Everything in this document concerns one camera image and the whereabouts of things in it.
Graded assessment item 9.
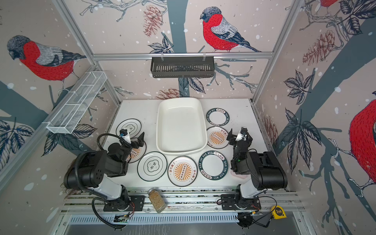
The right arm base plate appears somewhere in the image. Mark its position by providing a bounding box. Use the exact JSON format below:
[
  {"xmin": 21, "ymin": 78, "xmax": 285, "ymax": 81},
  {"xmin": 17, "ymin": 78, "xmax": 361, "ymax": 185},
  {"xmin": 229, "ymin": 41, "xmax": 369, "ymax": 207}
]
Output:
[{"xmin": 217, "ymin": 194, "xmax": 261, "ymax": 211}]

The front white black-line plate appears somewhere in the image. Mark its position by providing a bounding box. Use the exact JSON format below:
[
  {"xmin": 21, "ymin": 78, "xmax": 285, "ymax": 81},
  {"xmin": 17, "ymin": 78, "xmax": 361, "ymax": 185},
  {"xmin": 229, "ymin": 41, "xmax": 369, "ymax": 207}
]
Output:
[{"xmin": 137, "ymin": 151, "xmax": 167, "ymax": 182}]

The black right cable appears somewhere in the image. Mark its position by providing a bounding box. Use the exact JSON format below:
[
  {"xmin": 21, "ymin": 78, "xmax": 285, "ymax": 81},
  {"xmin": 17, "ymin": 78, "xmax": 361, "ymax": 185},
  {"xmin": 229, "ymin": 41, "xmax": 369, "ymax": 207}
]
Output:
[{"xmin": 234, "ymin": 195, "xmax": 278, "ymax": 229}]

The small circuit board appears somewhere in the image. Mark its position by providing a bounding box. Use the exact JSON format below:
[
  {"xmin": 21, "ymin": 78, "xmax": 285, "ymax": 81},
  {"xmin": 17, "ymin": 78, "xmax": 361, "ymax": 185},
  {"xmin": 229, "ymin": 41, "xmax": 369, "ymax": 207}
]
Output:
[{"xmin": 113, "ymin": 214, "xmax": 130, "ymax": 223}]

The glass jar of grains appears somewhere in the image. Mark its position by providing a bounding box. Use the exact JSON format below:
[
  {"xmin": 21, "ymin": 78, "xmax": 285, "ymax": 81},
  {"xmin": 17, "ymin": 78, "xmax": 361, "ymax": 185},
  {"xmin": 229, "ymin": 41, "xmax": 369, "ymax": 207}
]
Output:
[{"xmin": 148, "ymin": 188, "xmax": 166, "ymax": 213}]

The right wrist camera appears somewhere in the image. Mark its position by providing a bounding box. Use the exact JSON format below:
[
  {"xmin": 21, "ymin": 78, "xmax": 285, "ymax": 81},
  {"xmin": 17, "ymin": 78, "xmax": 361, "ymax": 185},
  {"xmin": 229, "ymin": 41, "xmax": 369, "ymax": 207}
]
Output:
[{"xmin": 236, "ymin": 132, "xmax": 247, "ymax": 142}]

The back left white plate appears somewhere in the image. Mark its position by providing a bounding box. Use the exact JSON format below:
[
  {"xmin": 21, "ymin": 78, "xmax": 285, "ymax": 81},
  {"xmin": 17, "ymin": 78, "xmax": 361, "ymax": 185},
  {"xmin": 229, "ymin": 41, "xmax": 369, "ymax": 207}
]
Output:
[{"xmin": 116, "ymin": 118, "xmax": 142, "ymax": 138}]

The white mesh wall shelf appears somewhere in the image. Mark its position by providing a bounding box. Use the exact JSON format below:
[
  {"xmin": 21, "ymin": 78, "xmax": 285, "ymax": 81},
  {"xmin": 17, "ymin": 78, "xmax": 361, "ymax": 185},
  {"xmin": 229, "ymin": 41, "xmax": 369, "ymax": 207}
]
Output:
[{"xmin": 47, "ymin": 71, "xmax": 107, "ymax": 134}]

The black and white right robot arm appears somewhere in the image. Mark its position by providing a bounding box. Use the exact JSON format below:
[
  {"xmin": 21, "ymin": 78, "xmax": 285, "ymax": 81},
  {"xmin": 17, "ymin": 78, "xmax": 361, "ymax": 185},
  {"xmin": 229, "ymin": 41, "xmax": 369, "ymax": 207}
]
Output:
[{"xmin": 221, "ymin": 127, "xmax": 288, "ymax": 210}]

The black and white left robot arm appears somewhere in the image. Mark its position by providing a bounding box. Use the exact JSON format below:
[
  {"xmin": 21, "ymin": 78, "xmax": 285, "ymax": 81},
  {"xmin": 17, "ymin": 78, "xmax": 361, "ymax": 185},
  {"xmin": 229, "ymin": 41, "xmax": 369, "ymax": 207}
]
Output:
[{"xmin": 63, "ymin": 129, "xmax": 145, "ymax": 212}]

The large green rim plate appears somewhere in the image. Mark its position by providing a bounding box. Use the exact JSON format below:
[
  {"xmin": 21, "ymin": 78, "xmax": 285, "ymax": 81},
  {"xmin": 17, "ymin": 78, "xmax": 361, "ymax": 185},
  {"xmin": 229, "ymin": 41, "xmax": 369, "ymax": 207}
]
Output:
[{"xmin": 198, "ymin": 150, "xmax": 229, "ymax": 181}]

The orange sunburst plate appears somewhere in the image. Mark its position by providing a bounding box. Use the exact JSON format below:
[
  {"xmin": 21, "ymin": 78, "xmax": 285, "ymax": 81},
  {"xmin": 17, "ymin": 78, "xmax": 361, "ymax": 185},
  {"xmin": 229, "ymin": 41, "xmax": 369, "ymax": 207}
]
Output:
[
  {"xmin": 127, "ymin": 141, "xmax": 147, "ymax": 164},
  {"xmin": 207, "ymin": 126, "xmax": 229, "ymax": 149},
  {"xmin": 167, "ymin": 156, "xmax": 198, "ymax": 187}
]

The yellow tape measure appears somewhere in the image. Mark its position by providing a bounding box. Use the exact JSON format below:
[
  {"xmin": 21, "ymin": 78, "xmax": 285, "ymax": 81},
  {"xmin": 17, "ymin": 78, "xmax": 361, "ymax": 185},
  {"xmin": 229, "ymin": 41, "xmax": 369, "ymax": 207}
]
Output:
[{"xmin": 271, "ymin": 205, "xmax": 287, "ymax": 219}]

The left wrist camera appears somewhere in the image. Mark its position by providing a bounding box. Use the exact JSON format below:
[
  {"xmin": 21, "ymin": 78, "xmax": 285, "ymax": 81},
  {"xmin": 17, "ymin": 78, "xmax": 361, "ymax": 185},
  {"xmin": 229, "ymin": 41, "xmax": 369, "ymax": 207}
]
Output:
[{"xmin": 120, "ymin": 134, "xmax": 131, "ymax": 144}]

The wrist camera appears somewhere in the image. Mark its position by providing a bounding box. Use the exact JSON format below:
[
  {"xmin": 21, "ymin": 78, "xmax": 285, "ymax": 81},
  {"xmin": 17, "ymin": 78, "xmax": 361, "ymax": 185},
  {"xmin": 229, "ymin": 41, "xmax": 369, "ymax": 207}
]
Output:
[
  {"xmin": 120, "ymin": 134, "xmax": 131, "ymax": 144},
  {"xmin": 236, "ymin": 132, "xmax": 247, "ymax": 142}
]

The black hanging wire basket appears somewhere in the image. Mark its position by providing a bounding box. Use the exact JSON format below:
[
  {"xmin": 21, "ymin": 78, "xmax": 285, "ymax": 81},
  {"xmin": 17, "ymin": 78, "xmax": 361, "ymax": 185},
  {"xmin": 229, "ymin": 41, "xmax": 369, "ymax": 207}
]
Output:
[{"xmin": 150, "ymin": 56, "xmax": 215, "ymax": 78}]

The white plastic bin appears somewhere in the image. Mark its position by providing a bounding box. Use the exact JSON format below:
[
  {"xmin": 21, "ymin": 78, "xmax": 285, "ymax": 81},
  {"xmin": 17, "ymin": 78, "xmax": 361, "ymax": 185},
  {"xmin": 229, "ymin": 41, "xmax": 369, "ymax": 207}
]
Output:
[{"xmin": 156, "ymin": 98, "xmax": 208, "ymax": 156}]

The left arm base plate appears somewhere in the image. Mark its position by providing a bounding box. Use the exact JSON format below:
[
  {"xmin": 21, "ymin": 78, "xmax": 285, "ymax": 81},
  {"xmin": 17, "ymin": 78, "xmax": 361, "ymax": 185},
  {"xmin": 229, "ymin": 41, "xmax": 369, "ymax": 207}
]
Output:
[{"xmin": 103, "ymin": 195, "xmax": 145, "ymax": 212}]

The small green rim plate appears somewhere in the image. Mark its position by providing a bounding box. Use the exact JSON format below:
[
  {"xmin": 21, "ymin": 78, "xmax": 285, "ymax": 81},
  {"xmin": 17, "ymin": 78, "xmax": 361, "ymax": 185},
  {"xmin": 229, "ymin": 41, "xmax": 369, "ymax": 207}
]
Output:
[{"xmin": 206, "ymin": 108, "xmax": 230, "ymax": 127}]

